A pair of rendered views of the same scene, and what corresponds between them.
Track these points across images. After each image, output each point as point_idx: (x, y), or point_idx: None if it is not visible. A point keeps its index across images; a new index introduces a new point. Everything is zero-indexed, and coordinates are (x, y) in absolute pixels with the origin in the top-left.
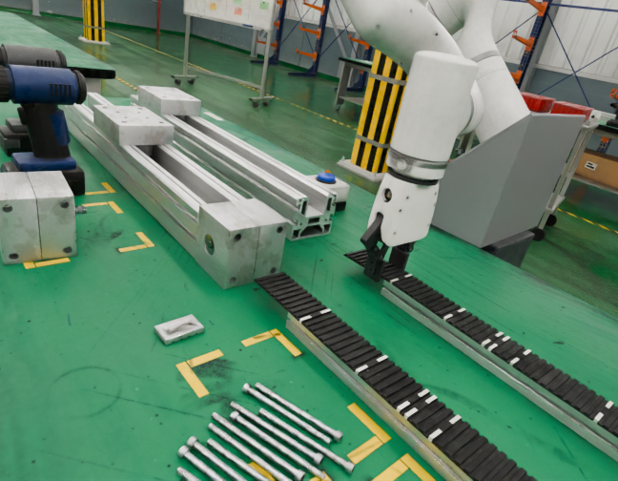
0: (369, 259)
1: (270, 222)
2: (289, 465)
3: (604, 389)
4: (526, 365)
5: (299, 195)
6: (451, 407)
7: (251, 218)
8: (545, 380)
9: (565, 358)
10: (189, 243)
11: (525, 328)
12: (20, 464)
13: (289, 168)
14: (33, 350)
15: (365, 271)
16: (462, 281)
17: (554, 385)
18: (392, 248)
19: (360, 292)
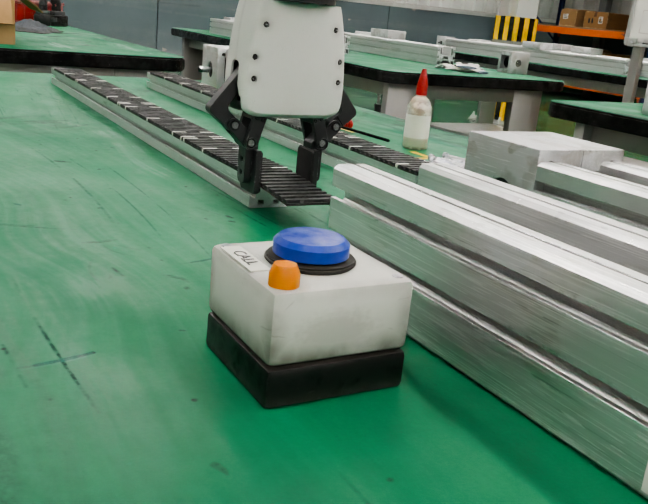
0: (320, 155)
1: (498, 131)
2: (439, 161)
3: (89, 147)
4: (197, 130)
5: (443, 167)
6: (287, 162)
7: (530, 136)
8: (193, 126)
9: (85, 157)
10: None
11: (85, 170)
12: None
13: (479, 218)
14: None
15: (318, 179)
16: (86, 203)
17: (189, 125)
18: (262, 155)
19: (320, 210)
